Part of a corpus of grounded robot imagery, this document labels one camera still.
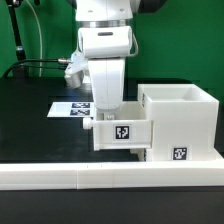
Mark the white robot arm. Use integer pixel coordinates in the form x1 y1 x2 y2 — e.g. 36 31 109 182
65 0 167 113

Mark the white drawer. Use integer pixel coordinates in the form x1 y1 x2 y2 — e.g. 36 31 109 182
130 149 147 162
83 101 152 151

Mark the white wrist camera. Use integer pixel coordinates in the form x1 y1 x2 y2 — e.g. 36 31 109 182
64 51 88 89

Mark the white drawer cabinet box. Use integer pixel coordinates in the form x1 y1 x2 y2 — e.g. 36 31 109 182
138 84 221 161

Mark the black cable at base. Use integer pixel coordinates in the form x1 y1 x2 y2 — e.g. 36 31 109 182
2 57 72 78

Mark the white L-shaped fence wall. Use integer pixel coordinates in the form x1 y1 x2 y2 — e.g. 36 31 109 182
0 154 224 191

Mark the black camera stand pole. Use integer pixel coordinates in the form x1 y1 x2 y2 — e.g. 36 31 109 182
3 0 29 79

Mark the white thin cable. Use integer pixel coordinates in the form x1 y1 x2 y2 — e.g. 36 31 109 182
25 0 44 78

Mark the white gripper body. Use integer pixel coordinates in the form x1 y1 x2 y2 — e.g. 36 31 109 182
88 58 125 111

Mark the white front drawer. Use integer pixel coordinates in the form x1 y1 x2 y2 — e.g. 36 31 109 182
130 149 147 162

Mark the white marker tag sheet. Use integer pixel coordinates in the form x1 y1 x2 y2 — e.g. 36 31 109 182
48 102 94 118

